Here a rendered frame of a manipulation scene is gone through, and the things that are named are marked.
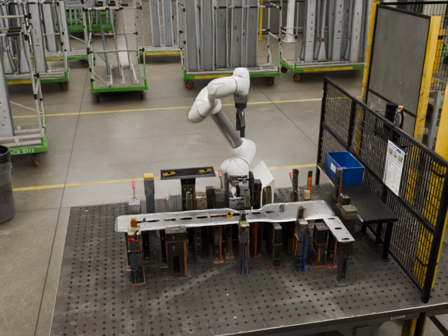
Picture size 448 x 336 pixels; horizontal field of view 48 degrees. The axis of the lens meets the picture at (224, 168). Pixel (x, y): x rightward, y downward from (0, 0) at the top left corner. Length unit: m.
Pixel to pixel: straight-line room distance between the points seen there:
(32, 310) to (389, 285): 2.63
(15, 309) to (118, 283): 1.34
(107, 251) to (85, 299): 0.50
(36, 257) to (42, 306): 0.73
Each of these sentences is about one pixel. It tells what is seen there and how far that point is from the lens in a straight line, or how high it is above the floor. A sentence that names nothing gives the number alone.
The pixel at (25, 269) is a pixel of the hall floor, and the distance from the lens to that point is 4.75.
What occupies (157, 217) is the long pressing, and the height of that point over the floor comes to 1.00.
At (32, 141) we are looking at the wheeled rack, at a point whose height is 0.31.
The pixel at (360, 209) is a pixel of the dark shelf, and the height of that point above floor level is 1.03.
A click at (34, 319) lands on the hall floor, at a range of 4.18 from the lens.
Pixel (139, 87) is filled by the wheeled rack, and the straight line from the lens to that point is 9.13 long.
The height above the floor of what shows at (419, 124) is 1.01.
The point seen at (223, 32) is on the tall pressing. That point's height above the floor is 1.00.
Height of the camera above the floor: 2.56
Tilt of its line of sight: 24 degrees down
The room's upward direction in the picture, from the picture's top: straight up
